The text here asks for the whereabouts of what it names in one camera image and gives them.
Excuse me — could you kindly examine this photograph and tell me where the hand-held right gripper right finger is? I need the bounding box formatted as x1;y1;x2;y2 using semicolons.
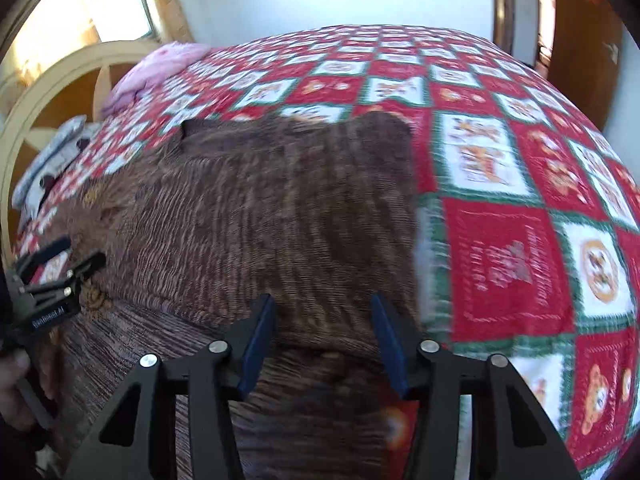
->
370;292;584;480

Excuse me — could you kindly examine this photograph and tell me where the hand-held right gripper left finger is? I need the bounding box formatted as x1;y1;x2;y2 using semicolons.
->
65;294;277;480

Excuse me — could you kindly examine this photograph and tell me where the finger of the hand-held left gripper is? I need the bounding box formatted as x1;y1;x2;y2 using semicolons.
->
14;236;72;275
22;252;107;295

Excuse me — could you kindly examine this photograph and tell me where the brown knit garment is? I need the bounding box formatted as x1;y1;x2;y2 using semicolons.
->
47;110;453;480

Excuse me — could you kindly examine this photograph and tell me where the person's left hand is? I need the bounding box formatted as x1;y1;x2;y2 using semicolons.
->
0;344;59;432

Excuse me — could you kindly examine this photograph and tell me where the grey patterned pillow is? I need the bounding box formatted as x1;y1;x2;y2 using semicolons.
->
11;115;101;223

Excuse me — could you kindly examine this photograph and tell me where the red patchwork printed quilt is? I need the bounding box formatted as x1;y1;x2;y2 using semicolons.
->
12;24;640;480

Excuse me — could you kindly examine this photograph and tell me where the cream wooden headboard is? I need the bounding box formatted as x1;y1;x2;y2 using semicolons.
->
0;40;161;261

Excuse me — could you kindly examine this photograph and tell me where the pink blanket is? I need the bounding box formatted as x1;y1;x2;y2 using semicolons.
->
100;42;213;118

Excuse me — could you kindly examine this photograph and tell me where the window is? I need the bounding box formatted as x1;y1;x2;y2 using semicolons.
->
10;0;156;76

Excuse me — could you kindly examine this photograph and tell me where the brown wooden door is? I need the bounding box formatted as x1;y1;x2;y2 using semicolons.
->
547;0;626;131

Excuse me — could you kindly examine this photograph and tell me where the brown door frame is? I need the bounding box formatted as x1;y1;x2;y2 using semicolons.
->
492;0;557;81

